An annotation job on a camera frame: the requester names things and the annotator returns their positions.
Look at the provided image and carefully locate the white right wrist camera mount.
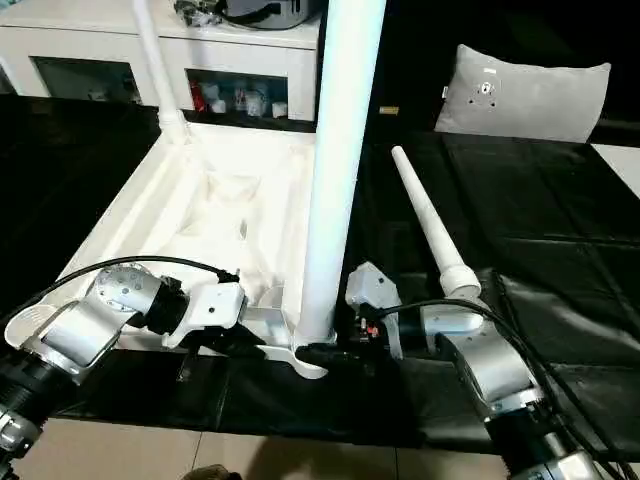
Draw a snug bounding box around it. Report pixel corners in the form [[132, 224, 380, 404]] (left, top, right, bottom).
[[344, 261, 404, 361]]

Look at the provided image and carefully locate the white glass-door cabinet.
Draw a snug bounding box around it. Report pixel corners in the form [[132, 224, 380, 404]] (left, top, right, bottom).
[[0, 4, 321, 121]]

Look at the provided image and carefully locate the black table mat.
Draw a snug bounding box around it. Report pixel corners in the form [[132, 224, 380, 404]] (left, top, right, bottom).
[[0, 94, 640, 456]]

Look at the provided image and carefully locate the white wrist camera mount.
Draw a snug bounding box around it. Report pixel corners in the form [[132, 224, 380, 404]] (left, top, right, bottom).
[[160, 281, 247, 351], [344, 261, 404, 361]]

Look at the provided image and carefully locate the grey pillow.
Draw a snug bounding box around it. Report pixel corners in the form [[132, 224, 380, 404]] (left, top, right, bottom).
[[433, 43, 613, 144]]

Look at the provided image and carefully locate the white plastic table leg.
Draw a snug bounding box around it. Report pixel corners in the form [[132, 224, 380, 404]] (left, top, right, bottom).
[[390, 145, 482, 301], [130, 0, 191, 146], [294, 0, 387, 349]]

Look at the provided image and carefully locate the grey pot on cabinet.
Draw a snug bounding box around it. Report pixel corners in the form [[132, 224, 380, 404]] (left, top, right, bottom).
[[219, 0, 321, 30]]

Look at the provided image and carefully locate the white plastic table top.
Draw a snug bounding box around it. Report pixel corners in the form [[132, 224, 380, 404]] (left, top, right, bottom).
[[4, 122, 334, 381]]

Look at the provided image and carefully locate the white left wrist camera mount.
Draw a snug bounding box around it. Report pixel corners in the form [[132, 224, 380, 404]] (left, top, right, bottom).
[[160, 281, 247, 351]]

